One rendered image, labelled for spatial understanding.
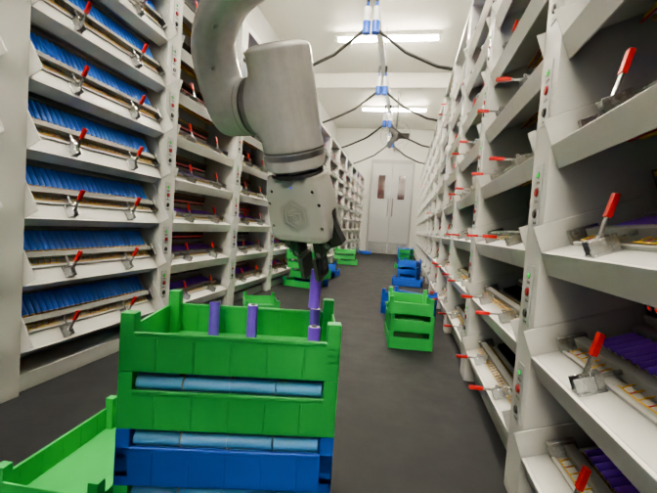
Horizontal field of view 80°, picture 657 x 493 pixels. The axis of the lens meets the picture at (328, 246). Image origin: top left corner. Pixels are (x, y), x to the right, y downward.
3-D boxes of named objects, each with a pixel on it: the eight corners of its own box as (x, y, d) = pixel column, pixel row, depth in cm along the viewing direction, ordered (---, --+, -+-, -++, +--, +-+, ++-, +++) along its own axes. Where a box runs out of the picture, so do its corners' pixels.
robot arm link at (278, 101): (246, 156, 53) (308, 154, 49) (223, 49, 48) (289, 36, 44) (277, 143, 60) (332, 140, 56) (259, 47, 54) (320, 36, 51)
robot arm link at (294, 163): (248, 156, 53) (253, 178, 55) (304, 155, 49) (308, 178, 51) (282, 143, 60) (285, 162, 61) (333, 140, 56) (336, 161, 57)
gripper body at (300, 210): (251, 170, 55) (267, 243, 59) (315, 170, 50) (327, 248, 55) (281, 157, 61) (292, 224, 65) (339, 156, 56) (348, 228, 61)
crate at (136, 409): (114, 428, 53) (116, 371, 53) (168, 373, 73) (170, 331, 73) (333, 438, 55) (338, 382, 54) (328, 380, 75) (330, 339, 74)
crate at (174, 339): (116, 371, 53) (119, 312, 52) (170, 331, 73) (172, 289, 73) (338, 382, 54) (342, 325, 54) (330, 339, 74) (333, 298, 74)
